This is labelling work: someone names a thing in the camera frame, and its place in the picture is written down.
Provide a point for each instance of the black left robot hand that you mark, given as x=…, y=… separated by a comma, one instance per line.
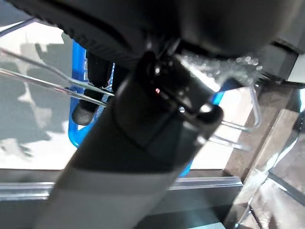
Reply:
x=147, y=124

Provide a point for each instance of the blue plastic shopping basket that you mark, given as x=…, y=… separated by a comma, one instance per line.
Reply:
x=76, y=71

